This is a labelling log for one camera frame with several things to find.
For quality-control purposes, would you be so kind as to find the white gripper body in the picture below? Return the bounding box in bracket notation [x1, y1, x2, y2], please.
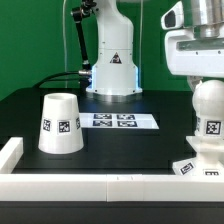
[165, 28, 224, 78]

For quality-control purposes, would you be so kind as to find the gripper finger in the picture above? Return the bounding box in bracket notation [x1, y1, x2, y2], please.
[187, 76, 203, 92]

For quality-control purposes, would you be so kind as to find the white lamp bulb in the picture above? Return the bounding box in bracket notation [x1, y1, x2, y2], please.
[192, 80, 224, 139]

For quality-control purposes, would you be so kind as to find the white lamp base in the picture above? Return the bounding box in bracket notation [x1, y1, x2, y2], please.
[172, 136, 224, 176]

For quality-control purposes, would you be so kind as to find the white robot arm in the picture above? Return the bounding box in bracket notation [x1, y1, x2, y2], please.
[86, 0, 224, 102]

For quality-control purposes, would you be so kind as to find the white lamp shade cone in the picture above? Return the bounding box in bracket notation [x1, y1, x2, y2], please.
[38, 93, 84, 154]

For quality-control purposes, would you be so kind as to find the white marker sheet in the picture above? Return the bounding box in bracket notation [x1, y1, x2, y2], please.
[80, 113, 159, 130]

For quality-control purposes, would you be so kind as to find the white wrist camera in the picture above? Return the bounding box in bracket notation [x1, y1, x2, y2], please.
[161, 1, 184, 30]

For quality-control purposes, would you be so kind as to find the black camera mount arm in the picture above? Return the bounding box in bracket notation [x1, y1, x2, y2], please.
[71, 0, 97, 70]

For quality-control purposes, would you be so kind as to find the white cable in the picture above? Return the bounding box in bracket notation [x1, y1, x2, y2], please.
[61, 0, 69, 89]

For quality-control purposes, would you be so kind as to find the black cable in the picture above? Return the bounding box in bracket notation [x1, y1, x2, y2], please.
[33, 70, 93, 89]

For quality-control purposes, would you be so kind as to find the white left wall bar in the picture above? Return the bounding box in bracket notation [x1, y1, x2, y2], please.
[0, 137, 24, 174]

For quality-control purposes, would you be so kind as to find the white wall bar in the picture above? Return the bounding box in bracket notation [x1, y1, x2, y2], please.
[0, 174, 224, 202]
[0, 137, 24, 174]

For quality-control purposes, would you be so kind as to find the white front wall bar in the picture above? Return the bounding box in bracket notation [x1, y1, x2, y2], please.
[0, 174, 224, 202]

